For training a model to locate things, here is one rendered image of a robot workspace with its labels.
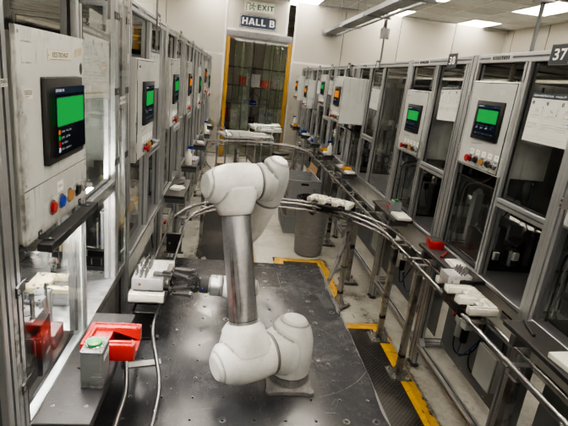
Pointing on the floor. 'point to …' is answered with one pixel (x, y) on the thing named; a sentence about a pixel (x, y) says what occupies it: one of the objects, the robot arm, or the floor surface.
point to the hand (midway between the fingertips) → (161, 280)
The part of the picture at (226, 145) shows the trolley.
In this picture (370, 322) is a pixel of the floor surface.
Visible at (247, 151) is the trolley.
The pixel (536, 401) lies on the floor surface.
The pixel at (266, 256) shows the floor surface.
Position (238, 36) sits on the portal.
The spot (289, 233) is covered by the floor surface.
